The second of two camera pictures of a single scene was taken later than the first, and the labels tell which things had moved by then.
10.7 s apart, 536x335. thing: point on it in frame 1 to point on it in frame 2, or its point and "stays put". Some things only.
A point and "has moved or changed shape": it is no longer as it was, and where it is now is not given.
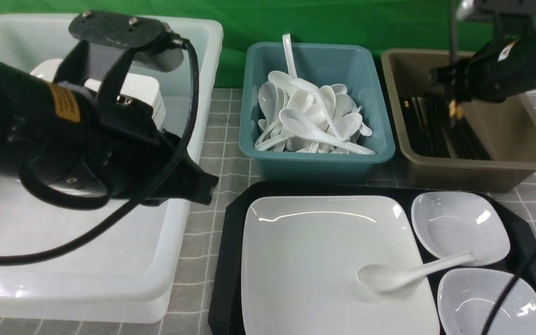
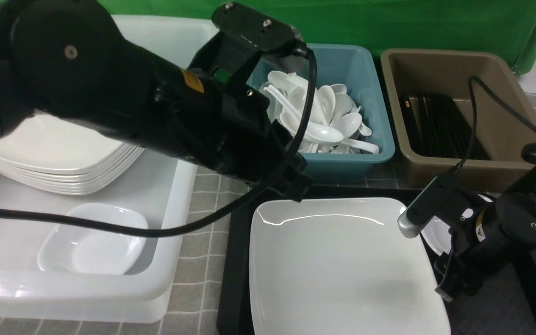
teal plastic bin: [351, 64] stays put
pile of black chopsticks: [431, 130] stays put
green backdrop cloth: [393, 25] stays put
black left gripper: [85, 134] to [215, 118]
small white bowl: [467, 297] to [438, 236]
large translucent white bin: [126, 274] stays put
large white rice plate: [300, 257] stays put
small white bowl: [448, 224] has moved or changed shape
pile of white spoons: [298, 115] stays put
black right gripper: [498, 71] to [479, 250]
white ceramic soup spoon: [384, 278] to [311, 131]
